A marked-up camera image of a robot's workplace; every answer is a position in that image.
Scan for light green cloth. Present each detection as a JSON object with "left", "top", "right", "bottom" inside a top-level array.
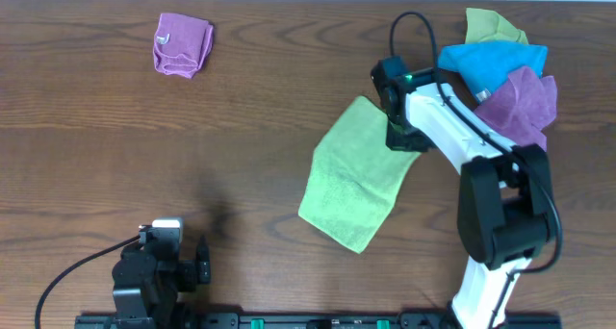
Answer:
[{"left": 298, "top": 96, "right": 421, "bottom": 254}]

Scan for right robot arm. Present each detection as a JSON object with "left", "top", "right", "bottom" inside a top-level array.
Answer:
[{"left": 371, "top": 56, "right": 562, "bottom": 328}]

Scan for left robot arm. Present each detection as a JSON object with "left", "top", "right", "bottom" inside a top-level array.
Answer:
[{"left": 112, "top": 237, "right": 212, "bottom": 329}]

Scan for blue cloth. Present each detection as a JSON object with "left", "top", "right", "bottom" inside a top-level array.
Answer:
[{"left": 437, "top": 40, "right": 548, "bottom": 104}]

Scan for purple crumpled cloth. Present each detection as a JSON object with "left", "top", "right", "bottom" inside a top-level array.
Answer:
[{"left": 475, "top": 66, "right": 558, "bottom": 151}]

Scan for olive green cloth at back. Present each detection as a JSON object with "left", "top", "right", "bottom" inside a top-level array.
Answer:
[{"left": 465, "top": 8, "right": 528, "bottom": 44}]

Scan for folded purple cloth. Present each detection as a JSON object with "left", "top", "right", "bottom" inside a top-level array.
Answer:
[{"left": 152, "top": 13, "right": 215, "bottom": 79}]

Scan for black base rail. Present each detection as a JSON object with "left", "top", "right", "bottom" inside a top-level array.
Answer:
[{"left": 74, "top": 312, "right": 563, "bottom": 329}]

